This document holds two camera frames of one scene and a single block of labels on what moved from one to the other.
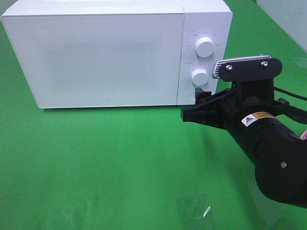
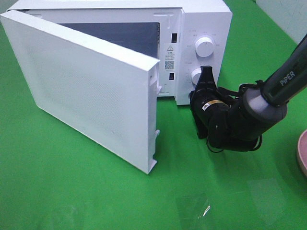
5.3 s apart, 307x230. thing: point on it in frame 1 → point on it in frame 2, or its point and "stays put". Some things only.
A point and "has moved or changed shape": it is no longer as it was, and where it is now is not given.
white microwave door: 100,60 has moved or changed shape
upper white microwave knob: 205,47 stays put
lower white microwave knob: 199,76 stays put
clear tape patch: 193,206 stays put
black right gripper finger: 200,94 → 206,82
